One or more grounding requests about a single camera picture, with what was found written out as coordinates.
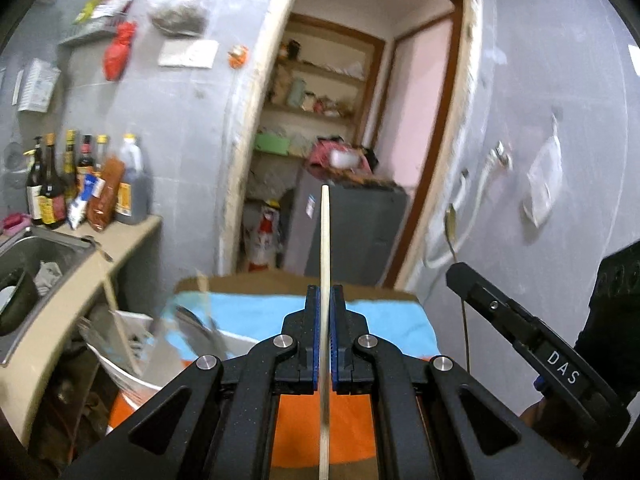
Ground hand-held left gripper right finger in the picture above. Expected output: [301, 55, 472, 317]
[331, 284, 583, 480]

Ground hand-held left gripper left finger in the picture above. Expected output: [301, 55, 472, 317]
[60, 285, 321, 480]

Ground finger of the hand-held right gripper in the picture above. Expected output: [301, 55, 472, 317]
[445, 261, 551, 361]

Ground wooden chopstick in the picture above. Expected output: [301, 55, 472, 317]
[319, 185, 331, 480]
[97, 255, 141, 373]

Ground large silver spoon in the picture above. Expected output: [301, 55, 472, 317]
[172, 304, 228, 356]

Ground white plastic bucket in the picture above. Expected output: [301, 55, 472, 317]
[80, 310, 176, 408]

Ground silver fork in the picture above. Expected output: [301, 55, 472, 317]
[77, 316, 103, 348]

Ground person's right hand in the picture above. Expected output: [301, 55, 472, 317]
[517, 397, 626, 461]

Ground light blue cloth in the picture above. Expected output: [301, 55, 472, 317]
[162, 292, 441, 361]

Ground orange cloth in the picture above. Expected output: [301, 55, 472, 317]
[107, 355, 436, 466]

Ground brown table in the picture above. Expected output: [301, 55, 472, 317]
[174, 272, 423, 306]

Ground red bottle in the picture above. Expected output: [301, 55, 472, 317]
[247, 200, 281, 273]

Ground grey cabinet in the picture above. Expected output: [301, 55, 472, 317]
[282, 167, 413, 288]

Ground pink cloth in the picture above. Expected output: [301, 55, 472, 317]
[306, 140, 381, 173]

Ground green box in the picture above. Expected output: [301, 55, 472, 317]
[254, 132, 291, 157]

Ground beige countertop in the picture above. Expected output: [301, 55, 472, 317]
[0, 215, 163, 448]

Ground large dark oil jug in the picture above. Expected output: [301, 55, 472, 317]
[114, 133, 151, 226]

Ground wooden shelf unit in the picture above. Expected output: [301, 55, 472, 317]
[250, 12, 386, 161]

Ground brown spice packet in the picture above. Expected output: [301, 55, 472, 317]
[86, 156, 126, 233]

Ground blue and white packet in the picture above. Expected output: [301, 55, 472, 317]
[67, 172, 103, 231]

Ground grey rag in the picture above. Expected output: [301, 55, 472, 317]
[36, 261, 65, 295]

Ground stainless steel sink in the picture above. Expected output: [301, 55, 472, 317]
[0, 225, 101, 366]

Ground black pan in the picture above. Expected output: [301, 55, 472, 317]
[0, 267, 41, 338]

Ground red plastic bag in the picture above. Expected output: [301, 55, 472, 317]
[102, 21, 138, 82]

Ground metal strainer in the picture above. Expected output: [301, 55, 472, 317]
[2, 141, 26, 171]

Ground grey plastic bag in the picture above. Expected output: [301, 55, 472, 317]
[147, 0, 208, 38]

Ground snack packets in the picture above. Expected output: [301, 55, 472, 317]
[75, 0, 136, 25]

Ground white hose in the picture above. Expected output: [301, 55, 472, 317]
[425, 142, 513, 268]

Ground clear plastic wall bag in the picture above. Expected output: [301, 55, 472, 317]
[522, 115, 563, 228]

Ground white wall holder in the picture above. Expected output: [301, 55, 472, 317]
[17, 57, 61, 112]

